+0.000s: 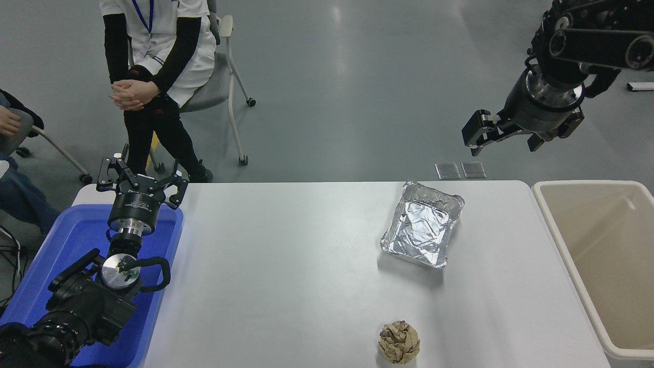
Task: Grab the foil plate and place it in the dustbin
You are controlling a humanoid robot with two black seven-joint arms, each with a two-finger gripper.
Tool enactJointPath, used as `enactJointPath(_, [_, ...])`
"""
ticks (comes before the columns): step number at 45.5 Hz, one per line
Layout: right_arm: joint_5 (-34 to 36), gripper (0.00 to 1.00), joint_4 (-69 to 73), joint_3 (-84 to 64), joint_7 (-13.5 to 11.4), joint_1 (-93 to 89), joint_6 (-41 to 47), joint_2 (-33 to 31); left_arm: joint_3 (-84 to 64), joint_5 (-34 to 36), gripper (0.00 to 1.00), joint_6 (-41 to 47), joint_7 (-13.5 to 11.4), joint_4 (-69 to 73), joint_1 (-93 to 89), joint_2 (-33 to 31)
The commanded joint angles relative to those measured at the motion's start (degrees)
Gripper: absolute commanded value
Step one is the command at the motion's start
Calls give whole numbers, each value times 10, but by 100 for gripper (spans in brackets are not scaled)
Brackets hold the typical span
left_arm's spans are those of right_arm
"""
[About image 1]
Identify rectangular foil tray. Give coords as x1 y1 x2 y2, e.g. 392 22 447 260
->
380 180 465 270

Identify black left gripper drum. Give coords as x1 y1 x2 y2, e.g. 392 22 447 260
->
108 186 167 228

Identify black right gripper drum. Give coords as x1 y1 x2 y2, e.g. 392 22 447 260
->
503 77 584 136

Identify crumpled tan paper ball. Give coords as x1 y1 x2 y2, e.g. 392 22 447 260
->
378 320 421 365

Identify blue plastic tray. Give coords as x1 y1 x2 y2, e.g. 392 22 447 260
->
0 203 184 368

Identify blue lanyard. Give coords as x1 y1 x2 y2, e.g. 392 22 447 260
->
132 0 154 34

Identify grey wheeled chair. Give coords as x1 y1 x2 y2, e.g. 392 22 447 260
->
146 0 256 173
0 107 94 185

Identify person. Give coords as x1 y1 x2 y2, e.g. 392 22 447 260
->
100 0 216 183
0 88 62 237

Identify person's right hand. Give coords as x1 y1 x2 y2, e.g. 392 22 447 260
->
109 79 145 111

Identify person's left hand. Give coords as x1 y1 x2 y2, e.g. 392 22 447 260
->
0 106 22 137
137 80 162 105

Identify large pale bin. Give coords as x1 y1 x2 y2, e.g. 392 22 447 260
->
531 180 654 361

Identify black floor cables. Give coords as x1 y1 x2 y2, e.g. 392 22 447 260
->
0 225 27 303

